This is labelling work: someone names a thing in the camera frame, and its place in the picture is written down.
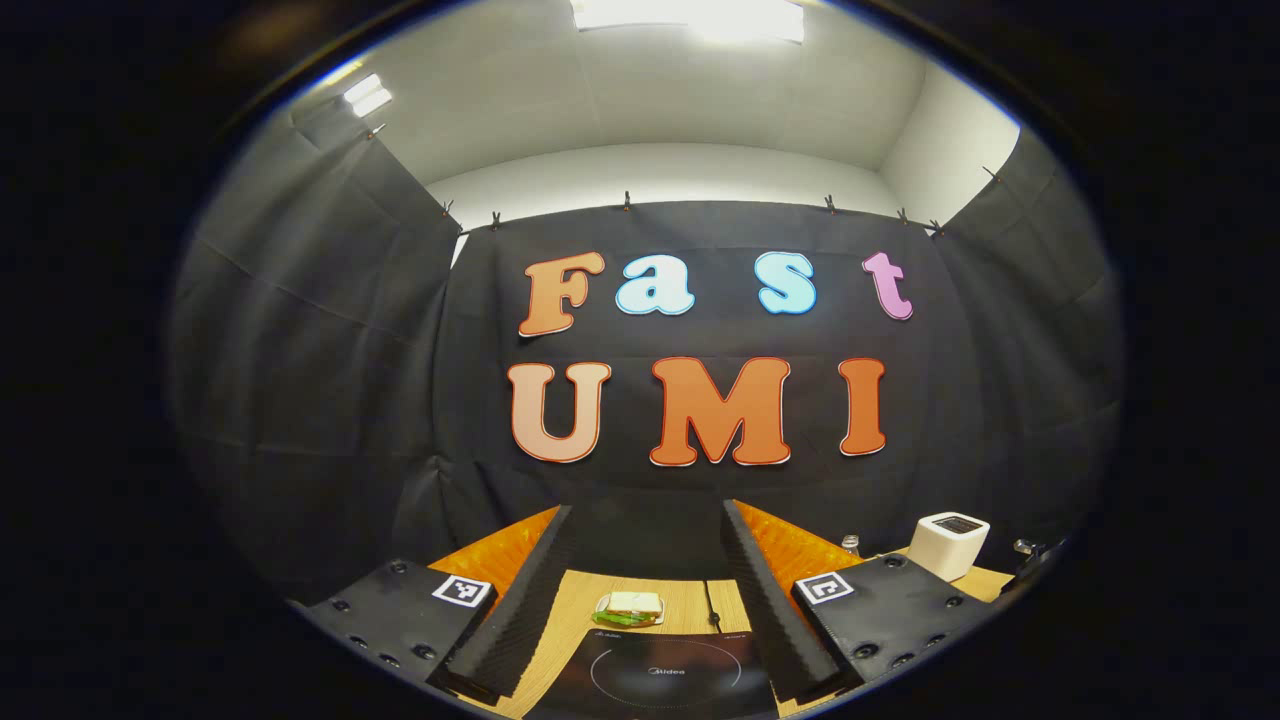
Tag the small ceiling light panel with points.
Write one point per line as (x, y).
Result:
(368, 95)

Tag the black induction cooktop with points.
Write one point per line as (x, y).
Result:
(650, 690)

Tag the sandwich on small plate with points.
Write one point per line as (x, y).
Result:
(630, 605)

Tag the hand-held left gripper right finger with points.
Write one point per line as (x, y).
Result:
(765, 610)

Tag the large ceiling light panel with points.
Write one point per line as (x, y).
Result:
(690, 15)

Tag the row of black cloth clips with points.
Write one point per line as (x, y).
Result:
(627, 200)

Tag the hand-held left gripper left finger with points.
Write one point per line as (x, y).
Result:
(530, 600)

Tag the white toaster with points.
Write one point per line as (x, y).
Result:
(945, 550)

